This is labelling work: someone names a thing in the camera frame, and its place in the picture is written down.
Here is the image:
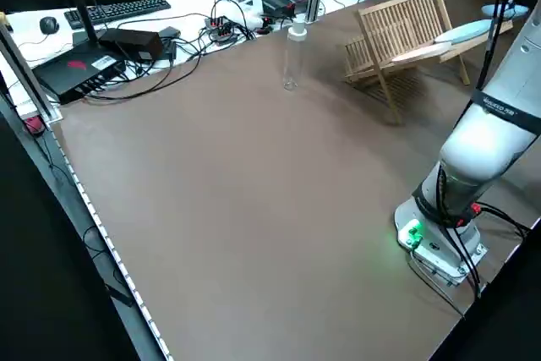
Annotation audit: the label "pale round plate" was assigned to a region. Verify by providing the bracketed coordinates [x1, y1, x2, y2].
[391, 41, 452, 64]

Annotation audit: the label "blue round plate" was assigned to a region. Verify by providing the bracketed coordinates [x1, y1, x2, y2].
[431, 19, 495, 46]
[480, 3, 530, 20]

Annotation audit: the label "wooden slatted dish rack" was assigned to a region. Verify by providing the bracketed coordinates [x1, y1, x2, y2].
[342, 0, 515, 126]

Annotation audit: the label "clear bottle white cap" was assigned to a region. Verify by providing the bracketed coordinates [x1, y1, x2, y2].
[281, 14, 309, 92]

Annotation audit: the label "power strip red switches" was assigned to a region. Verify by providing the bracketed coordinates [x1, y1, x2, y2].
[204, 15, 238, 44]

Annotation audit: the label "dark brown box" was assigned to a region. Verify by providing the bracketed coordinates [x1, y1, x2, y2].
[98, 27, 165, 62]

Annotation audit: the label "black keyboard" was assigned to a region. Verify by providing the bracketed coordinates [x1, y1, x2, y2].
[63, 0, 172, 30]

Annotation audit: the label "black box red logo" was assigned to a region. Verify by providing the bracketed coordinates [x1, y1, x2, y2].
[31, 45, 128, 105]

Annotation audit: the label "small red object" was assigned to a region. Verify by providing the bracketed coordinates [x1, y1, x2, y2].
[23, 117, 47, 137]

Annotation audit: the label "black monitor stand pole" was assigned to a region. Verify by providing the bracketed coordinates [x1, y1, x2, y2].
[58, 0, 107, 47]

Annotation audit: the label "black computer mouse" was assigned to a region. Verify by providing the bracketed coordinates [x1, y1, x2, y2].
[39, 15, 61, 35]

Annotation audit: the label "grey table edge rail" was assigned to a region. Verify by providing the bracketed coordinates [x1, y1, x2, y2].
[41, 119, 175, 361]

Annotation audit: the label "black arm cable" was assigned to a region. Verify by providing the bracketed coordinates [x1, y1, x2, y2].
[475, 0, 515, 98]

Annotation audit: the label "aluminium corner frame post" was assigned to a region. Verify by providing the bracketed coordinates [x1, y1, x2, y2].
[0, 9, 63, 122]

